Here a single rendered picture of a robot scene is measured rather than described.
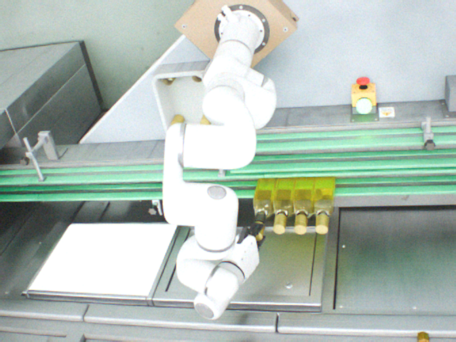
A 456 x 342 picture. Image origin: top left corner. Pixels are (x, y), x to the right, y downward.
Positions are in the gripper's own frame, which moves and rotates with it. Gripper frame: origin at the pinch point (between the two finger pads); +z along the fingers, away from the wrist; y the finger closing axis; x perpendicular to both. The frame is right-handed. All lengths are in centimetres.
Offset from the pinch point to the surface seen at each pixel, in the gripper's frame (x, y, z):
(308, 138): -4.4, 13.2, 29.9
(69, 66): 121, 15, 62
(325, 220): -16.1, 1.2, 9.6
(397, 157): -28.8, 6.2, 36.6
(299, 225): -10.3, 1.2, 5.5
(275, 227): -4.0, 0.5, 3.6
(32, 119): 110, 9, 26
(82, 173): 69, 3, 7
